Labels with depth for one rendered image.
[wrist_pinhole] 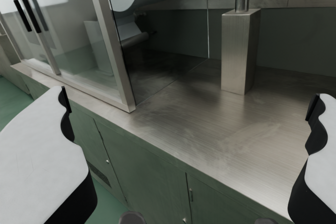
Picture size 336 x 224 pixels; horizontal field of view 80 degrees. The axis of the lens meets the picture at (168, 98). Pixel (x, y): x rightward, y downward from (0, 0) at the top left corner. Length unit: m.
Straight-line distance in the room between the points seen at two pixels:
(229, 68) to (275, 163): 0.35
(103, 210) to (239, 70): 1.29
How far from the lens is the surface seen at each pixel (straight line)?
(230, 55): 0.72
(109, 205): 1.63
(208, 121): 0.63
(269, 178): 0.51
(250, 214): 0.57
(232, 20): 0.69
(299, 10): 0.91
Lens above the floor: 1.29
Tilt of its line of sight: 31 degrees down
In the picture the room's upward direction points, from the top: 9 degrees counter-clockwise
